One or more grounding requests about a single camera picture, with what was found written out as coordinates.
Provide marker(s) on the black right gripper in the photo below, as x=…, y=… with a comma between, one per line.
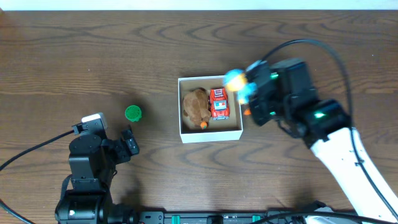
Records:
x=258, y=98

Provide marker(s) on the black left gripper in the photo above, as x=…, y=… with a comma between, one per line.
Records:
x=125, y=148

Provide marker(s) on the orange duck toy blue hat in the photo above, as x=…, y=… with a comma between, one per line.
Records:
x=236, y=80

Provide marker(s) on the red toy fire truck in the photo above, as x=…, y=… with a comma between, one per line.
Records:
x=219, y=104

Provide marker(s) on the brown plush toy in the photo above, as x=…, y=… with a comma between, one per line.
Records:
x=196, y=107

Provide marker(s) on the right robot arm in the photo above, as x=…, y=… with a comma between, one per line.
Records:
x=285, y=92

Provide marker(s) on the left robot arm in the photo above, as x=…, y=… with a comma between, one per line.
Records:
x=86, y=196

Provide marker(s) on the green ribbed plastic cap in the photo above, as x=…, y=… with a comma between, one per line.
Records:
x=133, y=113

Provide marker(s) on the white cardboard box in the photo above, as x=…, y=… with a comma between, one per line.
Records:
x=217, y=130

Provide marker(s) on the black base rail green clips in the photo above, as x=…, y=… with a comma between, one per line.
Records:
x=203, y=218

